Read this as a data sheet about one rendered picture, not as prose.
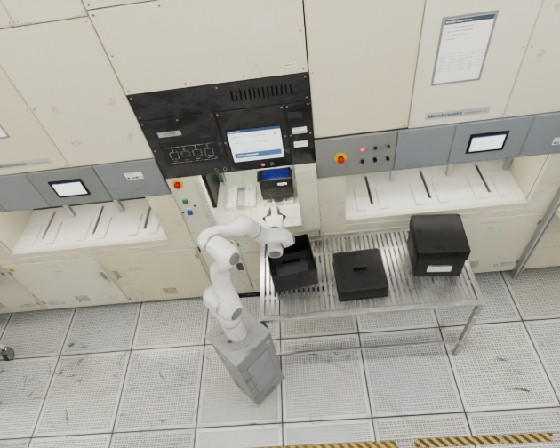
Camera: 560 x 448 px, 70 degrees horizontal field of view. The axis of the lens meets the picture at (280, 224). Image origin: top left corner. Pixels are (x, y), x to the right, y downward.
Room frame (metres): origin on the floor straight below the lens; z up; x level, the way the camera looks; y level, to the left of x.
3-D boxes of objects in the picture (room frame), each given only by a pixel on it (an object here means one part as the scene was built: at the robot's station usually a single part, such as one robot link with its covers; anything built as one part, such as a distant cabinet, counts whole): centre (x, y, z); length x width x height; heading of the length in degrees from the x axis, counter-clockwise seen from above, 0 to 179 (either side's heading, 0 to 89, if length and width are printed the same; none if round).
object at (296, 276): (1.46, -0.02, 0.85); 0.28 x 0.28 x 0.17; 1
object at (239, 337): (1.10, 0.37, 0.85); 0.19 x 0.19 x 0.18
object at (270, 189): (2.05, -0.03, 1.06); 0.24 x 0.20 x 0.32; 83
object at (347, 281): (1.31, -0.42, 0.83); 0.29 x 0.29 x 0.13; 85
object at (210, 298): (1.12, 0.39, 1.07); 0.19 x 0.12 x 0.24; 40
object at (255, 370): (1.10, 0.37, 0.38); 0.28 x 0.28 x 0.76; 38
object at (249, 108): (2.19, 0.12, 0.98); 0.95 x 0.88 x 1.95; 173
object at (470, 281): (1.37, -0.45, 0.38); 1.30 x 0.60 x 0.76; 83
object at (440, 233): (1.35, -0.90, 0.89); 0.29 x 0.29 x 0.25; 78
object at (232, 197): (2.08, 0.24, 0.89); 0.22 x 0.21 x 0.04; 173
